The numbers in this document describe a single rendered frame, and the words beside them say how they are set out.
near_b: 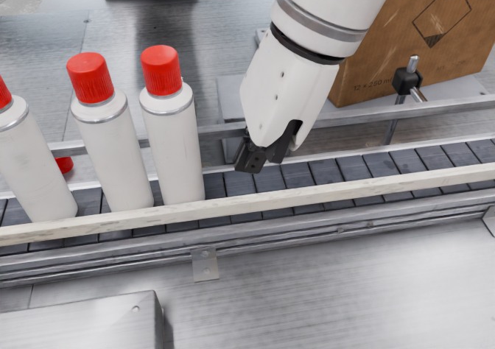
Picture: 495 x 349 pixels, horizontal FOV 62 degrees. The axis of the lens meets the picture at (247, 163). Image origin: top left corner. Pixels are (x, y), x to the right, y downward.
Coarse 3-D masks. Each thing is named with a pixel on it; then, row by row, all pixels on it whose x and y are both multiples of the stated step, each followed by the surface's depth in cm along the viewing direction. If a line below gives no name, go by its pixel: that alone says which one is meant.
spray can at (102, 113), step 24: (72, 72) 34; (96, 72) 35; (96, 96) 36; (120, 96) 38; (96, 120) 37; (120, 120) 38; (96, 144) 39; (120, 144) 40; (96, 168) 42; (120, 168) 42; (144, 168) 45; (120, 192) 44; (144, 192) 46
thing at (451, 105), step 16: (480, 96) 52; (336, 112) 50; (352, 112) 50; (368, 112) 50; (384, 112) 50; (400, 112) 50; (416, 112) 51; (432, 112) 51; (448, 112) 52; (208, 128) 48; (224, 128) 48; (240, 128) 48; (48, 144) 46; (64, 144) 46; (80, 144) 46; (144, 144) 47
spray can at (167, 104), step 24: (168, 48) 37; (144, 72) 36; (168, 72) 36; (144, 96) 38; (168, 96) 38; (192, 96) 39; (144, 120) 40; (168, 120) 38; (192, 120) 40; (168, 144) 40; (192, 144) 42; (168, 168) 43; (192, 168) 44; (168, 192) 46; (192, 192) 47
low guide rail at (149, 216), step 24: (456, 168) 50; (480, 168) 50; (264, 192) 47; (288, 192) 47; (312, 192) 47; (336, 192) 48; (360, 192) 48; (384, 192) 49; (96, 216) 45; (120, 216) 45; (144, 216) 45; (168, 216) 46; (192, 216) 46; (216, 216) 47; (0, 240) 44; (24, 240) 44
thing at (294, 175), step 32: (320, 160) 55; (352, 160) 55; (384, 160) 55; (416, 160) 55; (448, 160) 55; (480, 160) 55; (96, 192) 52; (160, 192) 52; (224, 192) 52; (256, 192) 52; (416, 192) 52; (448, 192) 52; (0, 224) 48; (192, 224) 48; (224, 224) 48; (0, 256) 47
